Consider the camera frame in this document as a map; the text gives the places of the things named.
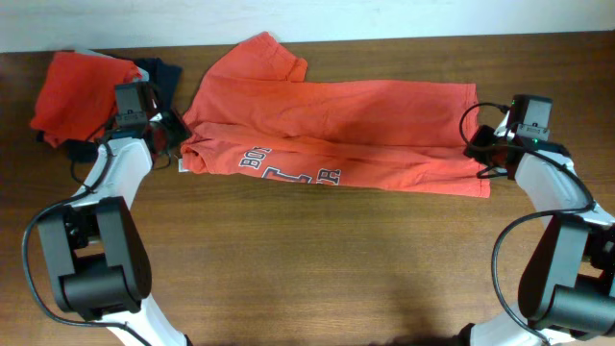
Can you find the orange-red t-shirt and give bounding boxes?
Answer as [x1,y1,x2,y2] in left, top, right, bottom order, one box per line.
[181,33,490,198]

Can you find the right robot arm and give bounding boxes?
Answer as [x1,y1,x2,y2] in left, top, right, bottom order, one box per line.
[458,94,614,345]

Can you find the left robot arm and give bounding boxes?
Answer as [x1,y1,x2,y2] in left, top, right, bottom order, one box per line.
[21,82,191,346]

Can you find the folded dark navy garment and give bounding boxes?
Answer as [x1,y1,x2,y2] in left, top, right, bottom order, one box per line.
[36,58,184,165]

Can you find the folded grey shirt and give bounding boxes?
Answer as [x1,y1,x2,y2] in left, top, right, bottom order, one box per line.
[73,47,149,82]

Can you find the folded red-orange shirt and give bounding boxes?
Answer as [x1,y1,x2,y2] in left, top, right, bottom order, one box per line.
[30,52,142,148]

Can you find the right black cable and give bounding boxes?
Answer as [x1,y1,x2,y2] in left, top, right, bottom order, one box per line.
[458,101,597,346]

